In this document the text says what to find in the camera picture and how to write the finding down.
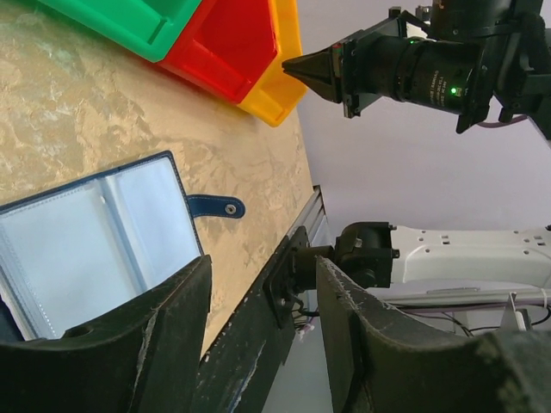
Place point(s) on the green bin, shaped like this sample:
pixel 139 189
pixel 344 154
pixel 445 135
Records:
pixel 147 28

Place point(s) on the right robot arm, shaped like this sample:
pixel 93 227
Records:
pixel 452 56

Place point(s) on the orange bin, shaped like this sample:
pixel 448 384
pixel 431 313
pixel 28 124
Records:
pixel 275 95

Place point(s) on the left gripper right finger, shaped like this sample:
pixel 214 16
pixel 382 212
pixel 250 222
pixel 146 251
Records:
pixel 381 360

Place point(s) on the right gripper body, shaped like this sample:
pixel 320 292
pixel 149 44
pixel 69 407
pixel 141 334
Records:
pixel 364 64

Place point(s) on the red bin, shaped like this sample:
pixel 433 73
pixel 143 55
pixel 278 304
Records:
pixel 225 47

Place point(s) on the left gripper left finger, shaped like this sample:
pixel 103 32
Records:
pixel 142 356

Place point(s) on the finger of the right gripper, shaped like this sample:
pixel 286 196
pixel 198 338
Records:
pixel 324 88
pixel 315 64

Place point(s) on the blue card holder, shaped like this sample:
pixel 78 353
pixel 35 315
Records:
pixel 74 252

